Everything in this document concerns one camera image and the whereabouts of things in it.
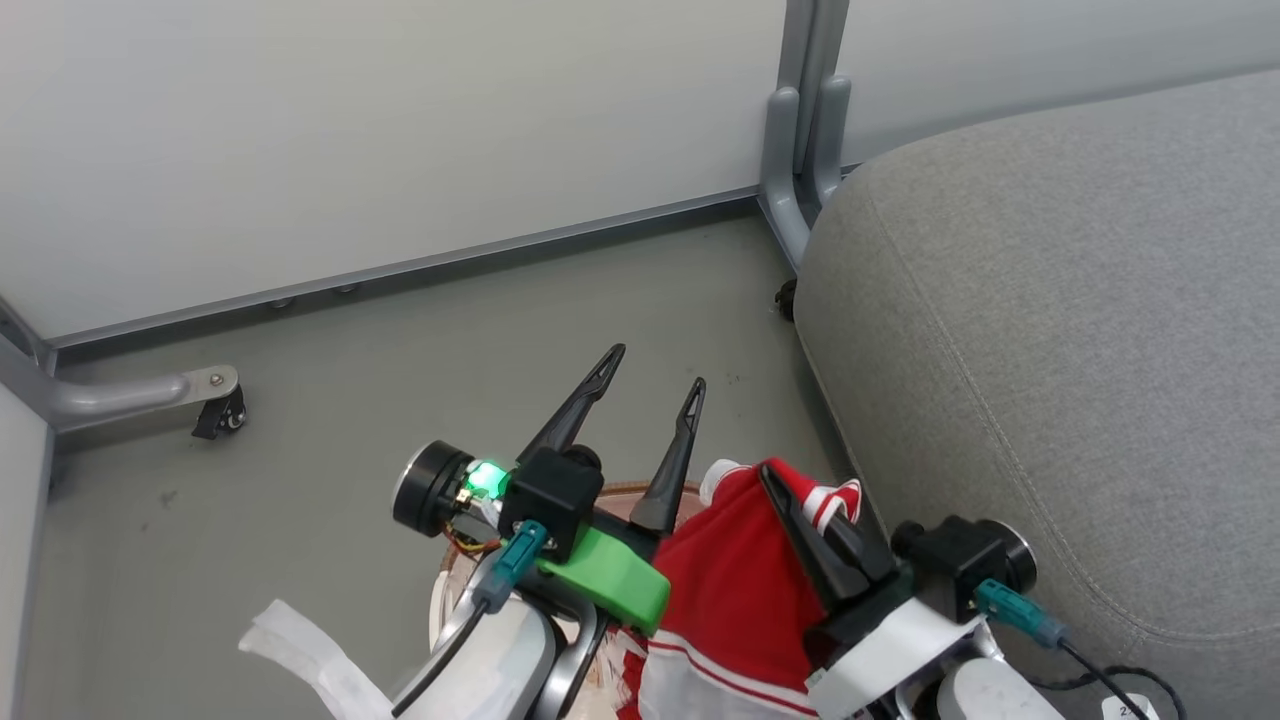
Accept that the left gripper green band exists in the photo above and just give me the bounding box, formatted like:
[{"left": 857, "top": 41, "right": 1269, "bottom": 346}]
[{"left": 393, "top": 343, "right": 708, "bottom": 638}]

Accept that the grey metal partition post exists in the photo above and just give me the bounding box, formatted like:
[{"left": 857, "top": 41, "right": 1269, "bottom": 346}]
[{"left": 756, "top": 0, "right": 854, "bottom": 273}]

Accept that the right arm black cable teal plug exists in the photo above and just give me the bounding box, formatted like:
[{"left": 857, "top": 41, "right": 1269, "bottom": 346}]
[{"left": 973, "top": 578, "right": 1153, "bottom": 720}]

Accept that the grey metal partition foot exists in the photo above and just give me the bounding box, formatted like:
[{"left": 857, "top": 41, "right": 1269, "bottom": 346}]
[{"left": 0, "top": 298, "right": 242, "bottom": 433}]

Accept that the grey fabric sofa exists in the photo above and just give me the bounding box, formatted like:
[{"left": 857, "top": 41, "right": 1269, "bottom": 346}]
[{"left": 793, "top": 68, "right": 1280, "bottom": 720}]

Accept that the thin black loose cable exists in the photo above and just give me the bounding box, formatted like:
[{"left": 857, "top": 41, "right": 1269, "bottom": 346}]
[{"left": 1028, "top": 664, "right": 1193, "bottom": 720}]

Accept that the white sheer fabric piece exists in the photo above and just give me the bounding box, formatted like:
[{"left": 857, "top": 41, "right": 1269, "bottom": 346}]
[{"left": 237, "top": 598, "right": 397, "bottom": 720}]

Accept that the woven tan laundry basket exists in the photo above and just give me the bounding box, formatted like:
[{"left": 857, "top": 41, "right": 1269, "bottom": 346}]
[{"left": 428, "top": 480, "right": 703, "bottom": 720}]

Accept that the left arm black cable teal plug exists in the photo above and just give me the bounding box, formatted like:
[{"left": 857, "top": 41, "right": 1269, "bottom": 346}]
[{"left": 390, "top": 520, "right": 550, "bottom": 718}]

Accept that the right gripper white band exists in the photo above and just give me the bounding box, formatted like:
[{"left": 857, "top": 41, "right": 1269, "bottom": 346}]
[{"left": 758, "top": 463, "right": 1039, "bottom": 720}]

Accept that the red and white garment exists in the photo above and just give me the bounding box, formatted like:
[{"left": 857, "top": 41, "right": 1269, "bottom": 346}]
[{"left": 612, "top": 457, "right": 867, "bottom": 720}]

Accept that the grey metal partition base rail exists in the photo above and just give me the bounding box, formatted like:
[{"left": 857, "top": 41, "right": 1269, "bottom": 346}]
[{"left": 45, "top": 184, "right": 763, "bottom": 353}]

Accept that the arm black cable teal plug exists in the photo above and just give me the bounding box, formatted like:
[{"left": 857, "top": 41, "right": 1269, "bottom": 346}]
[
  {"left": 973, "top": 578, "right": 1153, "bottom": 720},
  {"left": 390, "top": 520, "right": 550, "bottom": 718}
]

